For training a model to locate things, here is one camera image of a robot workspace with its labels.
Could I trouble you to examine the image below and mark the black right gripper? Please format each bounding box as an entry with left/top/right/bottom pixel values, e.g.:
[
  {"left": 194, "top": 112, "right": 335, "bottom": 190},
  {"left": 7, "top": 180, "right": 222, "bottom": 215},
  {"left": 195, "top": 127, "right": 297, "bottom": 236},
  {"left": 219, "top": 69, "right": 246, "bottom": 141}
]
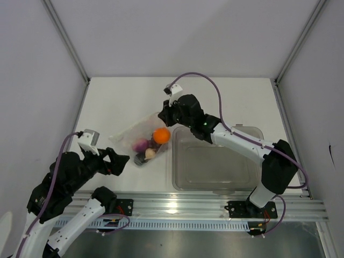
[{"left": 158, "top": 97, "right": 194, "bottom": 129}]

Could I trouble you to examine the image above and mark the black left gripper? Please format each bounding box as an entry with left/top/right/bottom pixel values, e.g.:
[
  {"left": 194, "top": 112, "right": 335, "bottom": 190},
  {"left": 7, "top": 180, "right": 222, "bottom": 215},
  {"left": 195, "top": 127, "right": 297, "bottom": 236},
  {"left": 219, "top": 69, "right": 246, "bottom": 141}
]
[{"left": 68, "top": 144, "right": 130, "bottom": 193}]

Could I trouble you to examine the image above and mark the orange fruit toy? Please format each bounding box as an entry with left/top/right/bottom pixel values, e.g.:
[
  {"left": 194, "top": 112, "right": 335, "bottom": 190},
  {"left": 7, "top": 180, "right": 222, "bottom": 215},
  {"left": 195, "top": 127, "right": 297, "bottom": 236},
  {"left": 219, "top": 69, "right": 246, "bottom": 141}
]
[{"left": 153, "top": 127, "right": 170, "bottom": 144}]

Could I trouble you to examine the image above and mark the clear zip top bag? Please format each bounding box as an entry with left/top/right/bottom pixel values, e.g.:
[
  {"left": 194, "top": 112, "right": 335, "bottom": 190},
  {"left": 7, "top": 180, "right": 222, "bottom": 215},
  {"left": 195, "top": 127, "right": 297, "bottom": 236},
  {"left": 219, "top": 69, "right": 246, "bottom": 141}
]
[{"left": 109, "top": 113, "right": 171, "bottom": 167}]

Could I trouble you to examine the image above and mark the purple donut toy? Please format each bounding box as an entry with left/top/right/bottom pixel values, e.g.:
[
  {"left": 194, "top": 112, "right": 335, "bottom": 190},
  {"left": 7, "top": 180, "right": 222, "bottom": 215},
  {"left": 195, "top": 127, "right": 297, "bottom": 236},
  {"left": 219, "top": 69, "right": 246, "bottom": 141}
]
[{"left": 132, "top": 138, "right": 149, "bottom": 153}]

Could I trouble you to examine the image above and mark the dark chocolate donut toy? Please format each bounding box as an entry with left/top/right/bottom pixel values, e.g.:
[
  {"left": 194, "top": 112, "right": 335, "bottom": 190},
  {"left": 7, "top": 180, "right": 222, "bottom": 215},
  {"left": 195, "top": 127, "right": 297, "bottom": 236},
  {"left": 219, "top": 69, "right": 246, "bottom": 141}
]
[{"left": 134, "top": 153, "right": 146, "bottom": 166}]

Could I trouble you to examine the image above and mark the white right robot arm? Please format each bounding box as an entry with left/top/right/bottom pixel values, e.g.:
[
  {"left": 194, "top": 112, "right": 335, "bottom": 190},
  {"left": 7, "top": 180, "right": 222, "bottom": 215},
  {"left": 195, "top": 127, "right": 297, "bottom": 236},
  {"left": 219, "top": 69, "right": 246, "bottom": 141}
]
[{"left": 158, "top": 94, "right": 298, "bottom": 217}]

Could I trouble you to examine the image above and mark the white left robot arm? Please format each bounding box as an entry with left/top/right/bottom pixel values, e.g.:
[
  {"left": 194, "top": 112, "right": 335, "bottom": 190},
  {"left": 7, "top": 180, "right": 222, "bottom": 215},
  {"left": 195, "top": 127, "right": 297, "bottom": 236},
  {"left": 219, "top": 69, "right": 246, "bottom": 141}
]
[{"left": 12, "top": 148, "right": 130, "bottom": 257}]

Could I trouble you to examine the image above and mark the clear plastic food container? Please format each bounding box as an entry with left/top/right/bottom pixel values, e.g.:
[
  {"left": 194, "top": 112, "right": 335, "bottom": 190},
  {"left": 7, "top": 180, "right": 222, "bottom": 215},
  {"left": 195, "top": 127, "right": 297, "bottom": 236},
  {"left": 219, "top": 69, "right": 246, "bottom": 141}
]
[{"left": 171, "top": 126, "right": 261, "bottom": 193}]

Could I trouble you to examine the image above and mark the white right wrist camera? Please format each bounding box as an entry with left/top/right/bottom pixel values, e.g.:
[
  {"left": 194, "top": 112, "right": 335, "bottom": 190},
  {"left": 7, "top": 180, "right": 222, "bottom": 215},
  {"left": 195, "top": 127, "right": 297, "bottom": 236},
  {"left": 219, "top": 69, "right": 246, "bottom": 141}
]
[{"left": 163, "top": 84, "right": 183, "bottom": 106}]

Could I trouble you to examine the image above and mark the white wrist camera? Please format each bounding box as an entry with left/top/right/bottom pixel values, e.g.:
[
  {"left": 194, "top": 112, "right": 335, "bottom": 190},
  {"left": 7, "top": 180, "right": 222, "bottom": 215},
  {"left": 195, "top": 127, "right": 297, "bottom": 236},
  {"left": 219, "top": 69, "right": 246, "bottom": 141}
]
[
  {"left": 163, "top": 84, "right": 183, "bottom": 106},
  {"left": 77, "top": 129, "right": 100, "bottom": 156}
]

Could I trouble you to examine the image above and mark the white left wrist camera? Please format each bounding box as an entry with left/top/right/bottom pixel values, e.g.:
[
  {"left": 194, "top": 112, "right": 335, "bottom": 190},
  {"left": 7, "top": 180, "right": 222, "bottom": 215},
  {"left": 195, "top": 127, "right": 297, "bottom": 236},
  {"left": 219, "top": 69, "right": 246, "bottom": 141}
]
[{"left": 77, "top": 129, "right": 100, "bottom": 156}]

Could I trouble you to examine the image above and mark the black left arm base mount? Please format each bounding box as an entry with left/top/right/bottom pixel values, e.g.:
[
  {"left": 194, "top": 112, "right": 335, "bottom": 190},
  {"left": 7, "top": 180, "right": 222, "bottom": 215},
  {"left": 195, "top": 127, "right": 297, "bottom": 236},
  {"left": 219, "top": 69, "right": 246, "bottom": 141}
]
[{"left": 109, "top": 199, "right": 134, "bottom": 217}]

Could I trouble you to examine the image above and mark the white slotted cable duct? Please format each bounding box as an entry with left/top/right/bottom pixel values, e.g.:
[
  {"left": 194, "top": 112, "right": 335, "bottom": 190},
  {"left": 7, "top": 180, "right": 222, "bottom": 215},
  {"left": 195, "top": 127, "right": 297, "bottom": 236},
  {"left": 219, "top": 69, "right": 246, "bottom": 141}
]
[{"left": 53, "top": 219, "right": 249, "bottom": 232}]

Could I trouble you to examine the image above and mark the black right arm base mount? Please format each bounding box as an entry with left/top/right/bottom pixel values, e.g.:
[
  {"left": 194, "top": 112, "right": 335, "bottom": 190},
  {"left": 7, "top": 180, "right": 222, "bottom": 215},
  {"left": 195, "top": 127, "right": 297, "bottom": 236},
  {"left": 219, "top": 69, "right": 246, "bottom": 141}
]
[{"left": 224, "top": 200, "right": 278, "bottom": 219}]

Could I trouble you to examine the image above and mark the left aluminium frame post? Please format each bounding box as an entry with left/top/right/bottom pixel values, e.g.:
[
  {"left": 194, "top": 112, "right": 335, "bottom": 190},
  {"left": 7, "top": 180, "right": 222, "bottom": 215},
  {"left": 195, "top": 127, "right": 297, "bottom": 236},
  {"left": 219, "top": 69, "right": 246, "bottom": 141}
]
[{"left": 41, "top": 0, "right": 90, "bottom": 85}]

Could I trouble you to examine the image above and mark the aluminium frame post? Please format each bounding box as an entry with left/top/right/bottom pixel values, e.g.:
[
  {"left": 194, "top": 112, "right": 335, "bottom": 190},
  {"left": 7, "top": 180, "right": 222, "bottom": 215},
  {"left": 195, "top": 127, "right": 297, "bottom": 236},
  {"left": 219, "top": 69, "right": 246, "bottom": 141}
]
[
  {"left": 274, "top": 0, "right": 329, "bottom": 86},
  {"left": 41, "top": 0, "right": 90, "bottom": 85}
]

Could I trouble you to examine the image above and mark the right aluminium frame post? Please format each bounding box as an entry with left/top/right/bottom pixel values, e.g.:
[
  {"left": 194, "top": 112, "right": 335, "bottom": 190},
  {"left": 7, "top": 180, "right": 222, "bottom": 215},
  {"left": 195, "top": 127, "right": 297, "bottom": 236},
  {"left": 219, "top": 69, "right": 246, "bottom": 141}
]
[{"left": 274, "top": 0, "right": 329, "bottom": 86}]

